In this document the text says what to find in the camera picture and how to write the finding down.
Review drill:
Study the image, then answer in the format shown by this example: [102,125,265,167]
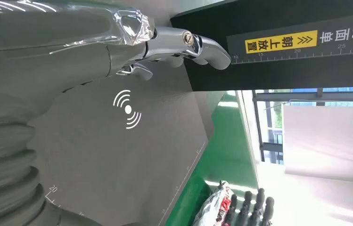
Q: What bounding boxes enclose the white package with red print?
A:
[192,180,236,226]

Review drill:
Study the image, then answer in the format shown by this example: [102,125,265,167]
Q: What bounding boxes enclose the black weighing scale platform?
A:
[28,61,224,226]

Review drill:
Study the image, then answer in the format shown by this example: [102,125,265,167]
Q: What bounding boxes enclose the green conveyor belt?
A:
[164,90,258,226]

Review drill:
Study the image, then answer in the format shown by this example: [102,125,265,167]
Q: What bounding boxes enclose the black scale column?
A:
[170,0,353,92]

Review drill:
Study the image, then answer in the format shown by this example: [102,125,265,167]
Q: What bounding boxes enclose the dark window frame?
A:
[252,87,353,165]

